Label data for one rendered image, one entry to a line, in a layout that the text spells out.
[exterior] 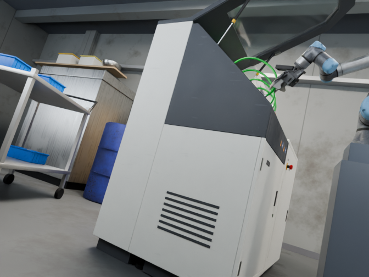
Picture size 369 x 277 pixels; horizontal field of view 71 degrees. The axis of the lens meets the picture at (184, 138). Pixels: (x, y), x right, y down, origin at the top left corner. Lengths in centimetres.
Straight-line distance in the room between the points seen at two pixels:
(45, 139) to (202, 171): 342
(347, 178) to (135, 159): 110
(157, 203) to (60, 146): 292
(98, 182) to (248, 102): 241
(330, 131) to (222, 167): 298
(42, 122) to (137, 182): 327
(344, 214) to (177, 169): 82
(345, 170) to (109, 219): 127
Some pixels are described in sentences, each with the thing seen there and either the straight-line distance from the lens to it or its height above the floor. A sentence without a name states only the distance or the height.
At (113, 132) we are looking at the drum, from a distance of 336.
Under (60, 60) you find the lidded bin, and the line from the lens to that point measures 613.
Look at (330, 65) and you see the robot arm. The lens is 162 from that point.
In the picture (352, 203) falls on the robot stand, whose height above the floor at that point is 60.
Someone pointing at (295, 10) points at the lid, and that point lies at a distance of 203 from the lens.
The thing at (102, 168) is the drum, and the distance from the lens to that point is 333.
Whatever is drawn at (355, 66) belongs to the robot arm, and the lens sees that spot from 177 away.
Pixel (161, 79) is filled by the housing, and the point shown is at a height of 106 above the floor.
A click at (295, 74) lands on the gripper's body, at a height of 127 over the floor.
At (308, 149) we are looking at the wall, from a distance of 403.
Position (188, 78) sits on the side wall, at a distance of 154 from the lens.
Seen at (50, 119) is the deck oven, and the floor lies 90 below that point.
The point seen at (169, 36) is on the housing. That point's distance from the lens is 179.
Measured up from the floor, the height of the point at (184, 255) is 17.
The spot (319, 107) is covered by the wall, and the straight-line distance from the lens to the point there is 422.
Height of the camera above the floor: 49
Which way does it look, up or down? 10 degrees up
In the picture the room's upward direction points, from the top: 15 degrees clockwise
